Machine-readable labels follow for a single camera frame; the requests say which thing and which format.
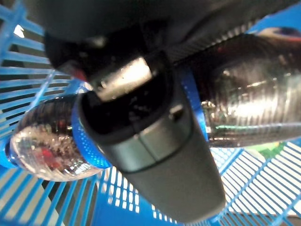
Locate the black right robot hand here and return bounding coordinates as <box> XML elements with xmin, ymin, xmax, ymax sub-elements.
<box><xmin>24</xmin><ymin>0</ymin><xmax>289</xmax><ymax>223</ymax></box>

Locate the blue plastic shopping basket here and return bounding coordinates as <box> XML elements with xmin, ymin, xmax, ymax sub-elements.
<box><xmin>0</xmin><ymin>0</ymin><xmax>301</xmax><ymax>226</ymax></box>

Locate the Pepsi cola bottle blue label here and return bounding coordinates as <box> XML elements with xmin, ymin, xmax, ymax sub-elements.
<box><xmin>4</xmin><ymin>25</ymin><xmax>301</xmax><ymax>183</ymax></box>

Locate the green Sprite bottle yellow cap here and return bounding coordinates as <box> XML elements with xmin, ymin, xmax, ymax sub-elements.
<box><xmin>244</xmin><ymin>141</ymin><xmax>286</xmax><ymax>163</ymax></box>

